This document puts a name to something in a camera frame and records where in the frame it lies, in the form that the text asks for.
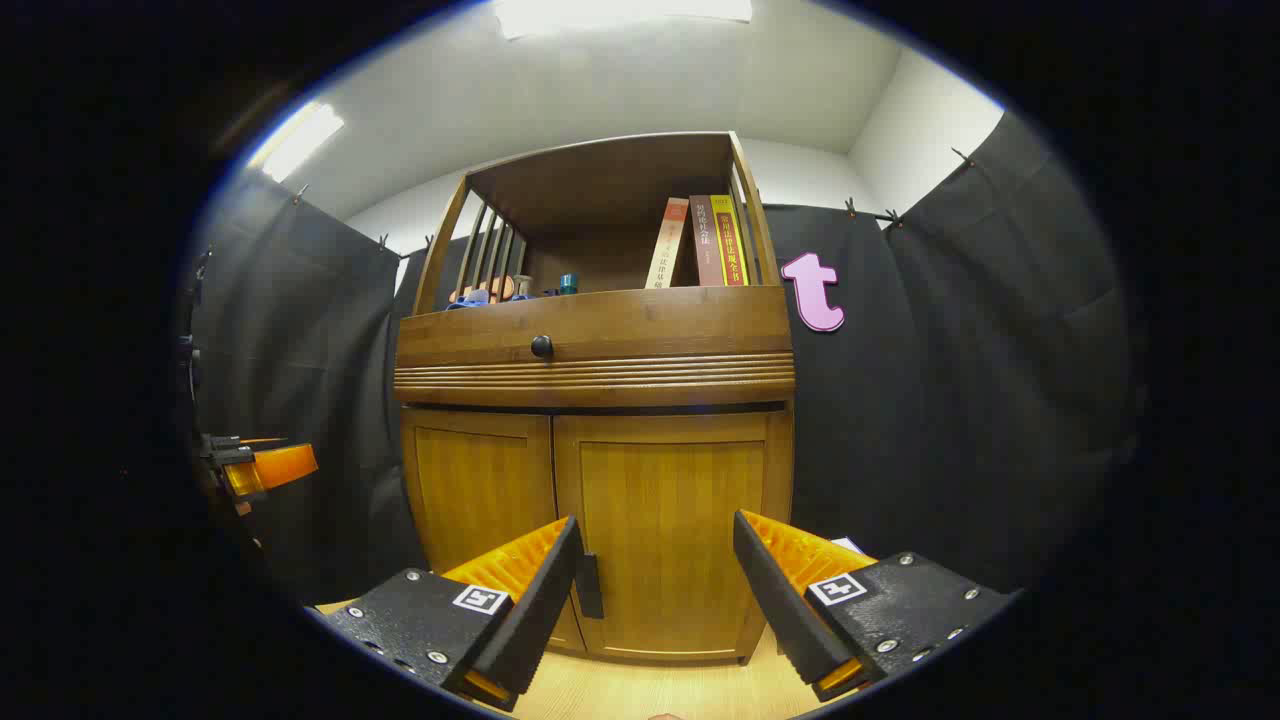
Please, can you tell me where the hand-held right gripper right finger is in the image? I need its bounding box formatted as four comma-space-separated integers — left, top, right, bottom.
733, 510, 1023, 703

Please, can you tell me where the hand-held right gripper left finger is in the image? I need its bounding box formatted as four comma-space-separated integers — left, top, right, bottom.
318, 515, 584, 713

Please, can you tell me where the wooden cabinet door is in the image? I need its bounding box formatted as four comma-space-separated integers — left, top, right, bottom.
402, 408, 591, 656
553, 412, 771, 663

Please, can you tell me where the wooden double-door shoe cabinet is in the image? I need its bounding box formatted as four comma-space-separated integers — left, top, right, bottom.
393, 131, 798, 666

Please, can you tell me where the wooden cabinet drawer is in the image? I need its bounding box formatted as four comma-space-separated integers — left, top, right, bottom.
397, 287, 794, 364

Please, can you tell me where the black backdrop cloth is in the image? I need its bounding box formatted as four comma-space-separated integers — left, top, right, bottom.
190, 110, 1136, 606

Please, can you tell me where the orange round object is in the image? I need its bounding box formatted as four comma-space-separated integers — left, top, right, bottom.
450, 276, 516, 304

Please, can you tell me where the yellow book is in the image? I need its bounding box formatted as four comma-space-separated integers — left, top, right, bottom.
710, 194, 749, 287

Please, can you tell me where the dark red book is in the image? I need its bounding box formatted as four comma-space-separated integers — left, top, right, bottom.
689, 195, 724, 288

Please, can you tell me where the cream and orange book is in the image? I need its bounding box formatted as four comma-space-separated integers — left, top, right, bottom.
645, 198, 691, 291

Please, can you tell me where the large ceiling light panel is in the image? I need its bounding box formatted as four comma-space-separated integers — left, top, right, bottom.
495, 0, 753, 39

